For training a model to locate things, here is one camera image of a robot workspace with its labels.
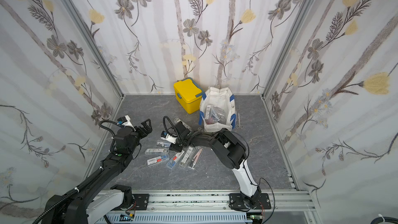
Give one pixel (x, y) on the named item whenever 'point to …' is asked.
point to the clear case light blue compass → (163, 143)
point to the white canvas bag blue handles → (223, 98)
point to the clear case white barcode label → (186, 156)
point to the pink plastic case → (209, 121)
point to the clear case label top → (219, 113)
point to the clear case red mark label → (157, 159)
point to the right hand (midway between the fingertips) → (172, 140)
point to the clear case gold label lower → (156, 151)
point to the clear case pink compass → (196, 157)
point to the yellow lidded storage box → (188, 94)
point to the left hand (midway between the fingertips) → (145, 121)
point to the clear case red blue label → (174, 159)
